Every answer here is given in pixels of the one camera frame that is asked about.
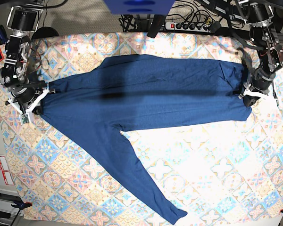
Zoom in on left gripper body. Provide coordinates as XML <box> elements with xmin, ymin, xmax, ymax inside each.
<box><xmin>250</xmin><ymin>68</ymin><xmax>275</xmax><ymax>93</ymax></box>

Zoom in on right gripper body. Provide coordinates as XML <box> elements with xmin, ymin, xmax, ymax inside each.
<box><xmin>9</xmin><ymin>86</ymin><xmax>38</xmax><ymax>106</ymax></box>

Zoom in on blue long-sleeve shirt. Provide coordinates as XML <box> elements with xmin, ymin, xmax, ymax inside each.
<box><xmin>41</xmin><ymin>55</ymin><xmax>251</xmax><ymax>224</ymax></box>

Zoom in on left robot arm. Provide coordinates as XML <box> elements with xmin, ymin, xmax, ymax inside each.
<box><xmin>235</xmin><ymin>0</ymin><xmax>283</xmax><ymax>107</ymax></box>

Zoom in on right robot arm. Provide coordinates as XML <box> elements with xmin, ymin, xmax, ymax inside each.
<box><xmin>0</xmin><ymin>0</ymin><xmax>58</xmax><ymax>115</ymax></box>

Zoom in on white red stickers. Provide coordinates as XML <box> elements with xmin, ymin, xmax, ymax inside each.
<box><xmin>0</xmin><ymin>155</ymin><xmax>14</xmax><ymax>186</ymax></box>

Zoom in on black round stand base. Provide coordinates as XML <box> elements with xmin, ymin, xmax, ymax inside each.
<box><xmin>31</xmin><ymin>27</ymin><xmax>59</xmax><ymax>40</ymax></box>

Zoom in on clamp lower left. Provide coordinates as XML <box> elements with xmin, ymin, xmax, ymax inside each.
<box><xmin>11</xmin><ymin>201</ymin><xmax>32</xmax><ymax>210</ymax></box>

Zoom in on blue box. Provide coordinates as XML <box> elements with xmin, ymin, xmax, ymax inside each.
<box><xmin>104</xmin><ymin>0</ymin><xmax>175</xmax><ymax>15</ymax></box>

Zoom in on tangled black cables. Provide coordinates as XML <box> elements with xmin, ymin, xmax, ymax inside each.
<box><xmin>119</xmin><ymin>0</ymin><xmax>246</xmax><ymax>32</ymax></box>

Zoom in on white power strip red switch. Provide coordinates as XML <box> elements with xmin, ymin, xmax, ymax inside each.
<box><xmin>164</xmin><ymin>22</ymin><xmax>210</xmax><ymax>32</ymax></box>

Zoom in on black strap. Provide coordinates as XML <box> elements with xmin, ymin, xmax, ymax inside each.
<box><xmin>147</xmin><ymin>14</ymin><xmax>166</xmax><ymax>38</ymax></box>

